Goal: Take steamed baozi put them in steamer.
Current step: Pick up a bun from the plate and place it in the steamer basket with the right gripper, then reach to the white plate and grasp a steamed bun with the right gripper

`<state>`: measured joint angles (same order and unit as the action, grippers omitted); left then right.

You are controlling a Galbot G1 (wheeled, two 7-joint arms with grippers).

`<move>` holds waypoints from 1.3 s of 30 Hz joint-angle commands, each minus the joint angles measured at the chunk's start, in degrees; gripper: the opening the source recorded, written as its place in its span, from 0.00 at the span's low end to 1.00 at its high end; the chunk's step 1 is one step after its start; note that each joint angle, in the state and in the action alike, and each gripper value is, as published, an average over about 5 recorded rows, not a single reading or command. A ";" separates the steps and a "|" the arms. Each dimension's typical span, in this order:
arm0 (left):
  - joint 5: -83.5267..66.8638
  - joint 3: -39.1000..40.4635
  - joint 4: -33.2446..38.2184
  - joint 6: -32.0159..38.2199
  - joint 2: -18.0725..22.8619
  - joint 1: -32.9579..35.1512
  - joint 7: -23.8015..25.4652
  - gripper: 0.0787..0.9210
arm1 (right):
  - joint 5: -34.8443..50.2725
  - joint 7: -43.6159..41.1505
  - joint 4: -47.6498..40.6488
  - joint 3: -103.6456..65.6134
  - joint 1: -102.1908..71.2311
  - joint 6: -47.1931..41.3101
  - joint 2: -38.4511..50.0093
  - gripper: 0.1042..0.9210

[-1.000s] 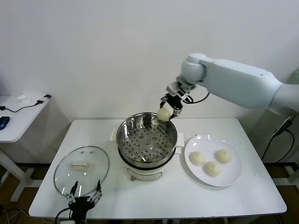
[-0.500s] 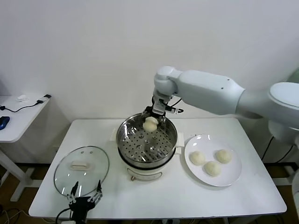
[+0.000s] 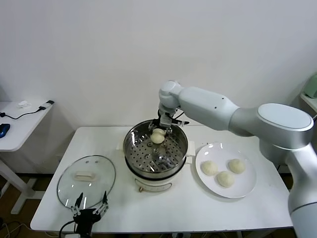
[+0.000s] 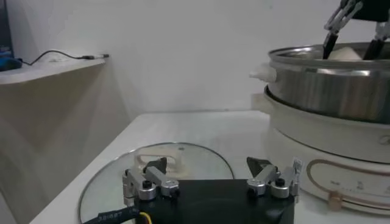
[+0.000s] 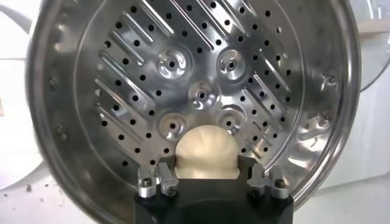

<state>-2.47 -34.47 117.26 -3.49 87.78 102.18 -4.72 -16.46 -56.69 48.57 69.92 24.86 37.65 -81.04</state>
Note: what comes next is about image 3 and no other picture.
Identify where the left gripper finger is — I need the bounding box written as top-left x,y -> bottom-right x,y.
70,192 -> 84,215
95,190 -> 109,215

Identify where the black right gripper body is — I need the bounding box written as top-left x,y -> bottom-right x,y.
152,118 -> 174,134

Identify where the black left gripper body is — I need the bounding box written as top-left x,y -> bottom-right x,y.
73,209 -> 104,236

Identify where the white steamed baozi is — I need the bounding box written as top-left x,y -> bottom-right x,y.
216,171 -> 235,188
200,160 -> 218,177
150,128 -> 166,144
227,158 -> 246,174

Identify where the glass lid with cream handle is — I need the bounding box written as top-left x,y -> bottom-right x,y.
56,155 -> 117,211

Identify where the steel steamer pot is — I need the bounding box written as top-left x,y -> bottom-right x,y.
116,119 -> 196,178

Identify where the white round plate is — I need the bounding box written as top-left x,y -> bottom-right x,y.
195,142 -> 258,199

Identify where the white side desk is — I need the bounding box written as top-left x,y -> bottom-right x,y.
0,100 -> 54,215

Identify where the blue computer mouse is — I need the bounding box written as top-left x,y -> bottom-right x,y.
0,123 -> 11,138

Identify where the white shelf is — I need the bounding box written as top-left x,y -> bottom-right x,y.
299,92 -> 317,117

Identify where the green appliance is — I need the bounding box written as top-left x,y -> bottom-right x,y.
303,74 -> 317,99

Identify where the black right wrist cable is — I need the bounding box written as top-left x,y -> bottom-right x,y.
156,109 -> 190,126

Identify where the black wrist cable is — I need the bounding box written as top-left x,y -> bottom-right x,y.
58,220 -> 77,238
156,109 -> 190,126

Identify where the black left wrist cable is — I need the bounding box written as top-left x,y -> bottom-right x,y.
58,220 -> 77,238

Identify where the black desk cable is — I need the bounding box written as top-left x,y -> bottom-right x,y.
0,100 -> 54,120

